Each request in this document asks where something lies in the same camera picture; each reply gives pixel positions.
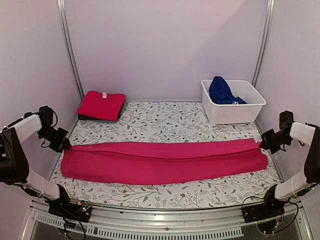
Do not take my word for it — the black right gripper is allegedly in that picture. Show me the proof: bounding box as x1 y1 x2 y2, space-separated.
260 129 294 155

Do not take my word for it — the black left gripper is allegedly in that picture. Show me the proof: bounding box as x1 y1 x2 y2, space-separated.
37 126 70 153

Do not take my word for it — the magenta t-shirt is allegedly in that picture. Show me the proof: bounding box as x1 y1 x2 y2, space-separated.
76 90 126 122

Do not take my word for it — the pink garment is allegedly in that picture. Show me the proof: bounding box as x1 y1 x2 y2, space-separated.
60 138 269 185

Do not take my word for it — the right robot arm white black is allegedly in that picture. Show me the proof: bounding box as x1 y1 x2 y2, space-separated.
258 110 320 219

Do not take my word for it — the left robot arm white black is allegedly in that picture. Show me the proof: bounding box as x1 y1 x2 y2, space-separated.
0 105 75 217

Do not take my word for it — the white plastic laundry bin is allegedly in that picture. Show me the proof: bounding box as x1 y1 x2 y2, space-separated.
200 79 267 126

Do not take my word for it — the black pinstriped folded shirt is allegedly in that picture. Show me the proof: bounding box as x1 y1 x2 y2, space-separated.
77 113 118 124

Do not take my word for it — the grey folded garment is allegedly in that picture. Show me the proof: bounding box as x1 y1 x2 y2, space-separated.
100 100 128 124

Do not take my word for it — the blue garment in bin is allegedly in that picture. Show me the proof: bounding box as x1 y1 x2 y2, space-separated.
208 76 247 105

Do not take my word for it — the floral patterned table cloth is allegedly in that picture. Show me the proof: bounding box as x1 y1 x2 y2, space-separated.
50 102 282 209

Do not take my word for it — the aluminium front rail base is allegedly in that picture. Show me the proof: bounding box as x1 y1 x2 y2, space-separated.
21 200 315 240

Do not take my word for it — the aluminium frame post left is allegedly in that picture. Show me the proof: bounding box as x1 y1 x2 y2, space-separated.
56 0 85 101

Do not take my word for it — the aluminium frame post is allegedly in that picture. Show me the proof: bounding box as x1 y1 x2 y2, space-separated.
56 0 85 101
252 0 275 88

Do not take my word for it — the aluminium frame post right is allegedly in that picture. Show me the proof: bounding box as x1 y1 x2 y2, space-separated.
252 0 275 88

